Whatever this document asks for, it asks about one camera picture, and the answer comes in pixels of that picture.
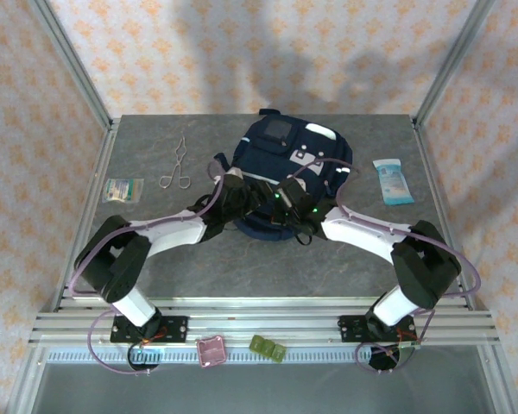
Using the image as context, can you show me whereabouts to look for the navy blue backpack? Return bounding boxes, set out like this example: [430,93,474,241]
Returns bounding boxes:
[206,108,355,242]

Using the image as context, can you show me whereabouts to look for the metal forceps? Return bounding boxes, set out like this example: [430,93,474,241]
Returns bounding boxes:
[158,135,192,191]

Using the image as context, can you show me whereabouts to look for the clear bag of plasters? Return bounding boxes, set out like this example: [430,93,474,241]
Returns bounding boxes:
[102,178,145,204]

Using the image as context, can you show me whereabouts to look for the blue wet wipes packet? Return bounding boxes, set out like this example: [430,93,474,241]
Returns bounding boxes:
[372,158,415,206]

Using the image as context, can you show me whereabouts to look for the pink square tray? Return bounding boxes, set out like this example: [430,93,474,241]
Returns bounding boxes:
[196,336,228,368]

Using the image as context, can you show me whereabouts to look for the grey lower shelf panel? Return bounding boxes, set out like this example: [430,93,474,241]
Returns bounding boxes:
[29,364,491,414]

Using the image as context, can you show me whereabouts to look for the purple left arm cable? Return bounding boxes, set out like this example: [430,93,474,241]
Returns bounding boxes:
[68,161,228,376]

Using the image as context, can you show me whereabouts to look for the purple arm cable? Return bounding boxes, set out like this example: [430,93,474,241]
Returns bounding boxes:
[68,161,228,376]
[284,157,483,374]

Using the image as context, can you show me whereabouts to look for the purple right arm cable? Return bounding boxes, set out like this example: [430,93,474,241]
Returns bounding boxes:
[284,157,483,374]

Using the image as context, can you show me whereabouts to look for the aluminium cross rail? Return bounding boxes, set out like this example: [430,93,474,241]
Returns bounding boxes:
[28,297,500,348]

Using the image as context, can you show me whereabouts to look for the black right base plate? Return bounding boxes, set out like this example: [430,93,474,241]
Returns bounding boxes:
[339,314,422,346]

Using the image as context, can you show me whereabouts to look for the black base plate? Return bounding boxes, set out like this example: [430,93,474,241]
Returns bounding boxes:
[339,314,422,346]
[111,316,189,344]

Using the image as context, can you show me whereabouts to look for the aluminium side rail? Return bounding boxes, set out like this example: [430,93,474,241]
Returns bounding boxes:
[55,120,122,311]
[412,118,478,311]

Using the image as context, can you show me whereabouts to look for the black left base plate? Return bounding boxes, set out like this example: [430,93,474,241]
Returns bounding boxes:
[111,316,189,344]

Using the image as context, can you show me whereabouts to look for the slotted grey cable duct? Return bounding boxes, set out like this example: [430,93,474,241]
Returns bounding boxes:
[45,348,418,366]

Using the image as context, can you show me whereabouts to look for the aluminium frame post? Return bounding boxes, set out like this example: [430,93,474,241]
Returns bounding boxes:
[28,0,116,133]
[414,0,496,129]

